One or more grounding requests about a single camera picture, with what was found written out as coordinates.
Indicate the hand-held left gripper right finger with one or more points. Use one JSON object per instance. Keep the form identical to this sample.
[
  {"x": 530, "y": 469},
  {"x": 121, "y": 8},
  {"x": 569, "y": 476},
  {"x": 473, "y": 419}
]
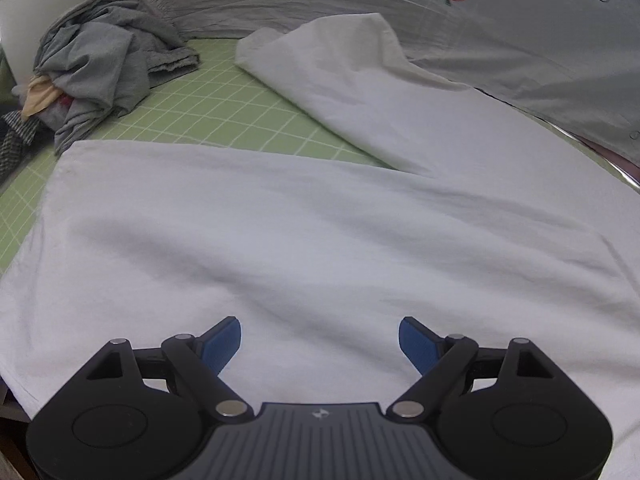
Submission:
[{"x": 417, "y": 345}]

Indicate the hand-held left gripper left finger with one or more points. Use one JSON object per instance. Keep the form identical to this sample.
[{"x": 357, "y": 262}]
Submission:
[{"x": 222, "y": 345}]

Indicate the white pants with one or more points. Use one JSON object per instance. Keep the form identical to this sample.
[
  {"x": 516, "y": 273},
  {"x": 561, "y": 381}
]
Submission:
[{"x": 300, "y": 230}]

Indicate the pile of grey clothes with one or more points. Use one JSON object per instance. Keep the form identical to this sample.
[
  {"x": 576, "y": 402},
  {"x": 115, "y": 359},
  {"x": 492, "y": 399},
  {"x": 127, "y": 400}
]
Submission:
[{"x": 100, "y": 60}]

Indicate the green grid cutting mat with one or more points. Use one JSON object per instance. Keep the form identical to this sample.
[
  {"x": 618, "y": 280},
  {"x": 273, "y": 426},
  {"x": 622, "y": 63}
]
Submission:
[{"x": 210, "y": 100}]

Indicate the dark plaid cloth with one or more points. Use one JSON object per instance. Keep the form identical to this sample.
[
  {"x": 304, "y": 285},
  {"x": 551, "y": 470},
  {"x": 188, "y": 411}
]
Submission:
[{"x": 12, "y": 142}]

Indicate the beige cloth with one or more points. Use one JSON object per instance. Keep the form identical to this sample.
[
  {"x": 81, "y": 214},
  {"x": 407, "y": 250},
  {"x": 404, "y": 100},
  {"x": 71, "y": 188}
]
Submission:
[{"x": 40, "y": 96}]

